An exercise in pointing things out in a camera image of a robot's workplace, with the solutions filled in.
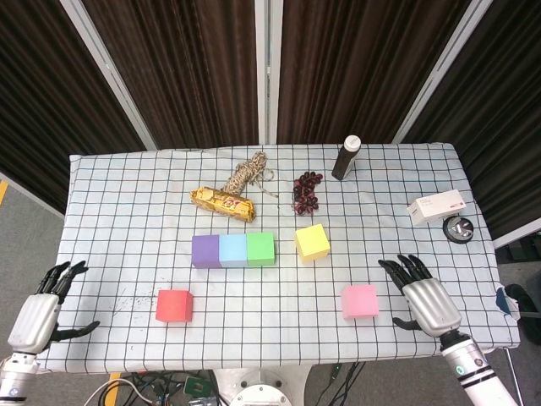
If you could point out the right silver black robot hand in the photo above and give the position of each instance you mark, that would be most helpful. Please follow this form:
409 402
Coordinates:
431 306

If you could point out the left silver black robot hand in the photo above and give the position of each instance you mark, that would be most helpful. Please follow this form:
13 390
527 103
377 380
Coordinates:
34 321

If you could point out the pink foam cube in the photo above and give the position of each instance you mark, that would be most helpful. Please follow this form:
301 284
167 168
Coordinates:
360 302

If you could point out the red foam cube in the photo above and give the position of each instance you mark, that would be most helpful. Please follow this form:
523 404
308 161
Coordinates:
174 306

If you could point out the purple foam cube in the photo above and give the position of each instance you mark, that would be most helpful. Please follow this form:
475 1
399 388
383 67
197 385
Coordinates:
206 251

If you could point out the light blue foam cube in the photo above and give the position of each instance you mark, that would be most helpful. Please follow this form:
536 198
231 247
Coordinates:
233 251

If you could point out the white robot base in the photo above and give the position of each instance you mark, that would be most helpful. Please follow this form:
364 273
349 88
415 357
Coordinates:
262 387

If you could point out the yellow foam cube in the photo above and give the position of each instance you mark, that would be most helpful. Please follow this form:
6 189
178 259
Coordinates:
313 243

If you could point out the green foam cube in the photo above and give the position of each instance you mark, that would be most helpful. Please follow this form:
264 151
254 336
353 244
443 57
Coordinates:
262 249

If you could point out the black round tin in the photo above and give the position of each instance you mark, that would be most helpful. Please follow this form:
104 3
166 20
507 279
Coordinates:
458 230

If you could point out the white black checkered tablecloth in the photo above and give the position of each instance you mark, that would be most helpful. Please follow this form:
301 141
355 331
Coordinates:
105 254

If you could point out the white cardboard box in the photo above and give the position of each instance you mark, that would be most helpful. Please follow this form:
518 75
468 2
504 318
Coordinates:
435 207

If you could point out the dark bottle white cap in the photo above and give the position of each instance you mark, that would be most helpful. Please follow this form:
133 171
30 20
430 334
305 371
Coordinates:
344 162

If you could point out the dark red grape bunch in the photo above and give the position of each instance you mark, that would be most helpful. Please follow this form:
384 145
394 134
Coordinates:
305 194

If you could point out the green circuit board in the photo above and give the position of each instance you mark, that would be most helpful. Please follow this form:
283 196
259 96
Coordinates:
195 385

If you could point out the dark brown curtain panel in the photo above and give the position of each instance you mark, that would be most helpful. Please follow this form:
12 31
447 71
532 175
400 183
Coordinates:
351 72
42 105
507 105
181 76

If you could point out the golden biscuit packet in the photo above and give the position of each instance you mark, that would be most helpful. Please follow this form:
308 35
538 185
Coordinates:
222 204

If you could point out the white partition base rail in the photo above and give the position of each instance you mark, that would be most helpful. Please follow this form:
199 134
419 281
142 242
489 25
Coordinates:
29 192
520 239

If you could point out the white partition post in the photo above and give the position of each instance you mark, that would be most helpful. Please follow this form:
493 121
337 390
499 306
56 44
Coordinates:
267 72
439 72
110 72

